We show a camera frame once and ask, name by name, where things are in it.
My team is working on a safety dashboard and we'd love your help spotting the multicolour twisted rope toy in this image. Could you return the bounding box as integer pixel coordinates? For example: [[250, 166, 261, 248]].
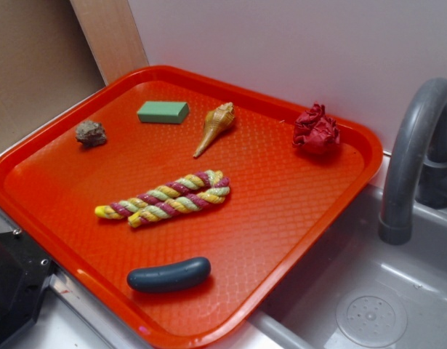
[[94, 170, 230, 228]]

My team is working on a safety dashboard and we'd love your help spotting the light wooden board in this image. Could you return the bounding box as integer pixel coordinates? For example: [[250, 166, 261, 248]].
[[71, 0, 149, 84]]

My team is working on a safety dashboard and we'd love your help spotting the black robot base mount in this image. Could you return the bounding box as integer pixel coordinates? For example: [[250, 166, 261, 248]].
[[0, 230, 54, 348]]

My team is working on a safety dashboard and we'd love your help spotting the grey plastic sink basin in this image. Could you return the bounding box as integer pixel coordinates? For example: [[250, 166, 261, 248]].
[[250, 186, 447, 348]]

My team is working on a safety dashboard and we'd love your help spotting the tan spiral seashell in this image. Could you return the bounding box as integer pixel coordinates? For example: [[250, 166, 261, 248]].
[[193, 102, 235, 159]]

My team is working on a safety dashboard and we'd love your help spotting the dark green plastic pickle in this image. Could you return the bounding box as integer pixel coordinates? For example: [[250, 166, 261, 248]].
[[126, 257, 212, 293]]

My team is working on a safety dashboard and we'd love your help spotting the green rectangular block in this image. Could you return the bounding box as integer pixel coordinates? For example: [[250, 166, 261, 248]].
[[137, 101, 190, 124]]

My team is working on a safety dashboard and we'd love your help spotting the grey toy faucet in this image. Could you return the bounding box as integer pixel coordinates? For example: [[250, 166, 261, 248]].
[[379, 78, 447, 245]]

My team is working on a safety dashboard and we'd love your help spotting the crumpled red paper ball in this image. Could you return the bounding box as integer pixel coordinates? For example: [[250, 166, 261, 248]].
[[292, 103, 340, 155]]

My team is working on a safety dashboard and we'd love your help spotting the orange plastic tray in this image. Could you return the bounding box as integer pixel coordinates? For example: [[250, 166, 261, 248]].
[[0, 66, 382, 348]]

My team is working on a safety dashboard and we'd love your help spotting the grey brown rock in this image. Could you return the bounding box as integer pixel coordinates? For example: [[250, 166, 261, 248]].
[[76, 120, 107, 148]]

